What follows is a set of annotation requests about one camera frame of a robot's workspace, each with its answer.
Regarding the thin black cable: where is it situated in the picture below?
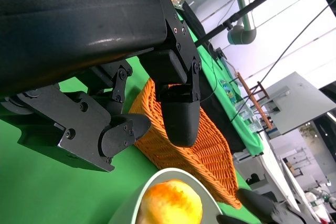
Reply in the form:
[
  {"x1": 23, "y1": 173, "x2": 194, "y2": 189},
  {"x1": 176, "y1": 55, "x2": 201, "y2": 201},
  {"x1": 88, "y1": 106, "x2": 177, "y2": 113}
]
[{"x1": 230, "y1": 3, "x2": 331, "y2": 123}]

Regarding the pale green bowl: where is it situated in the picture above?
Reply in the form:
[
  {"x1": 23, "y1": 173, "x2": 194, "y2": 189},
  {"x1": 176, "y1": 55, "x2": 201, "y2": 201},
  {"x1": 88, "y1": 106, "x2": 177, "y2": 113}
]
[{"x1": 107, "y1": 167, "x2": 224, "y2": 224}]

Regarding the green tablecloth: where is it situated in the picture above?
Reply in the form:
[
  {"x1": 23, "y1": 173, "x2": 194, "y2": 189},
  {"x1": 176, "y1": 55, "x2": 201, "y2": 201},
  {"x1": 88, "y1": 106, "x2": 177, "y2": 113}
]
[{"x1": 0, "y1": 56, "x2": 263, "y2": 224}]

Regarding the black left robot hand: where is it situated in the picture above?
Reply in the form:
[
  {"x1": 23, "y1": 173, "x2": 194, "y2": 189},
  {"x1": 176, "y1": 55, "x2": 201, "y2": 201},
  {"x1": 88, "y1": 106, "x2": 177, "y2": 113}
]
[{"x1": 0, "y1": 0, "x2": 203, "y2": 173}]

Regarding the orange wicker basket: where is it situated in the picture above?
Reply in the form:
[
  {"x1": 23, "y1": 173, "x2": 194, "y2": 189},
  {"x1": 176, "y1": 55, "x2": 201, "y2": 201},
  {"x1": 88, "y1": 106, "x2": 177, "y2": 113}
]
[{"x1": 128, "y1": 78, "x2": 242, "y2": 210}]

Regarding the orange donut bread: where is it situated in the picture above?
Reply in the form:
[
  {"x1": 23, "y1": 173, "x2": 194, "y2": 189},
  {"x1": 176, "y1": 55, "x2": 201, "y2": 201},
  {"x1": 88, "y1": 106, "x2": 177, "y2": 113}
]
[{"x1": 138, "y1": 179, "x2": 204, "y2": 224}]

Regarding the wooden easel stick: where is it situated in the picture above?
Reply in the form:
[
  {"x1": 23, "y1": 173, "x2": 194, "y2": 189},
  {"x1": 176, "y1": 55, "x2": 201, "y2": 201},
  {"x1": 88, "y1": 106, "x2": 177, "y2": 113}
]
[{"x1": 235, "y1": 71, "x2": 274, "y2": 131}]

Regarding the grey cabinet box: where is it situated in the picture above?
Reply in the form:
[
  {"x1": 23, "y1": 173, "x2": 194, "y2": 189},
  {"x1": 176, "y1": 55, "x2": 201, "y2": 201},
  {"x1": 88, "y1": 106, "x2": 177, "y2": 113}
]
[{"x1": 261, "y1": 71, "x2": 336, "y2": 136}]

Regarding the white humanoid robot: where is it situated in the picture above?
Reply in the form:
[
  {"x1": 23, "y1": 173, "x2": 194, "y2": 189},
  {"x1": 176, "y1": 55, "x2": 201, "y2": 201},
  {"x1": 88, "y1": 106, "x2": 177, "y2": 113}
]
[{"x1": 303, "y1": 181, "x2": 336, "y2": 209}]

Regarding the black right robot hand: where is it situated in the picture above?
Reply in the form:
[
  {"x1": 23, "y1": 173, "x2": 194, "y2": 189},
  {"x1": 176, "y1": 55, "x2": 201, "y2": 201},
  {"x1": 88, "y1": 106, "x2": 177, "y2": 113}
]
[{"x1": 216, "y1": 188, "x2": 320, "y2": 224}]

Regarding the black stand pole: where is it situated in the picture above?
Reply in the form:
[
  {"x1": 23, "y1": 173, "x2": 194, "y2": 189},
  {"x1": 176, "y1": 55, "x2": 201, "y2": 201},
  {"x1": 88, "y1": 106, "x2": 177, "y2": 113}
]
[{"x1": 194, "y1": 0, "x2": 308, "y2": 49}]

